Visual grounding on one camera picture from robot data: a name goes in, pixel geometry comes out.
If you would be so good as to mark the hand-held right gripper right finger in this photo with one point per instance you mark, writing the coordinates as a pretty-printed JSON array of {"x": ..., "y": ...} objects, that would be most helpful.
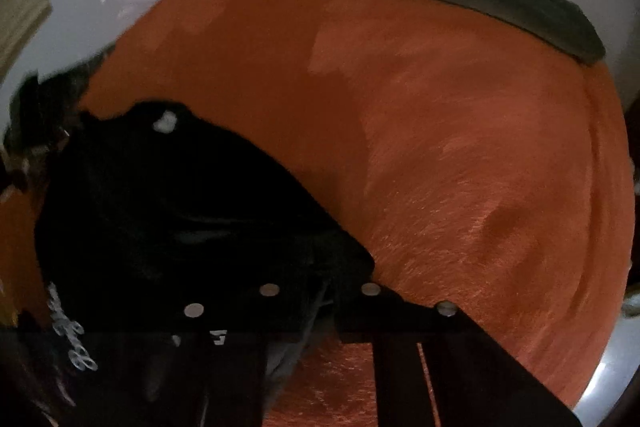
[{"x": 350, "y": 317}]

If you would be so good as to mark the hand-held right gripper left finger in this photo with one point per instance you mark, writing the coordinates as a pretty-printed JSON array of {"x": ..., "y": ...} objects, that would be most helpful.
[{"x": 280, "y": 312}]

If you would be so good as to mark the black garment with white script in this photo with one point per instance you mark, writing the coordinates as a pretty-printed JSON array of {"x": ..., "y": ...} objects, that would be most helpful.
[{"x": 175, "y": 207}]

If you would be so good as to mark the dark grey clothes pile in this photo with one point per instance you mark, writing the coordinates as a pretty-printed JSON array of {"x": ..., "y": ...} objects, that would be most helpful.
[{"x": 55, "y": 107}]

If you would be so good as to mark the orange blanket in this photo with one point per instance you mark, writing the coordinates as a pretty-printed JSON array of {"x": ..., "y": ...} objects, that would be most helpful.
[{"x": 425, "y": 132}]

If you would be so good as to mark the beige wooden door frame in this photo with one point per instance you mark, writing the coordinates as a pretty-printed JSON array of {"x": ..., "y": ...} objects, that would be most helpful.
[{"x": 22, "y": 22}]

